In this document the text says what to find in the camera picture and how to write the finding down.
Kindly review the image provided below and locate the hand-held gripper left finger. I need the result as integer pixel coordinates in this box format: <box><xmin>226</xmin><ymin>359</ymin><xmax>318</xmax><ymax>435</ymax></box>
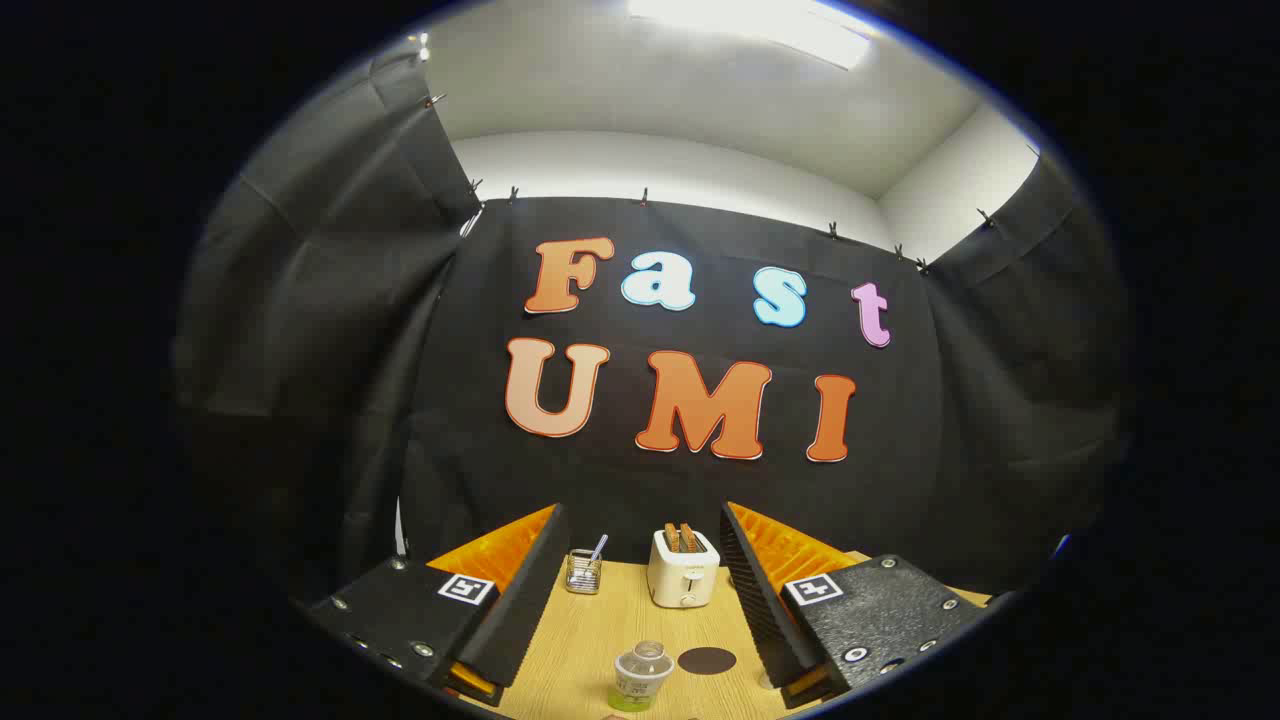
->
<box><xmin>298</xmin><ymin>503</ymin><xmax>571</xmax><ymax>708</ymax></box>

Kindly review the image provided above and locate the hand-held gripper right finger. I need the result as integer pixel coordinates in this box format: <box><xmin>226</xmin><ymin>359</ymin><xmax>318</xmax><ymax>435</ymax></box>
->
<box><xmin>719</xmin><ymin>501</ymin><xmax>996</xmax><ymax>711</ymax></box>

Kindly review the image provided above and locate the white labelled juice bottle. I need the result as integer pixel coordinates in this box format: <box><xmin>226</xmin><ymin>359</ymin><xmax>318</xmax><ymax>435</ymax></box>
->
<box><xmin>613</xmin><ymin>640</ymin><xmax>676</xmax><ymax>713</ymax></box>

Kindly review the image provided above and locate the wooden table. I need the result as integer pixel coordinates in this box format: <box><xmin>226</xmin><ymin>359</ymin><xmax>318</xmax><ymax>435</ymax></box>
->
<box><xmin>470</xmin><ymin>550</ymin><xmax>993</xmax><ymax>720</ymax></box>

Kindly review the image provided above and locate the white toaster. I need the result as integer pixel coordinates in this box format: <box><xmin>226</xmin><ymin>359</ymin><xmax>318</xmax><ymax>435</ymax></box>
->
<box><xmin>646</xmin><ymin>528</ymin><xmax>721</xmax><ymax>609</ymax></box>

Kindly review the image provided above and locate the ceiling light panel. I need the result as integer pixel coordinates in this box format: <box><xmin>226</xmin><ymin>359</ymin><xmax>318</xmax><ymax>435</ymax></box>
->
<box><xmin>628</xmin><ymin>0</ymin><xmax>873</xmax><ymax>71</ymax></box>

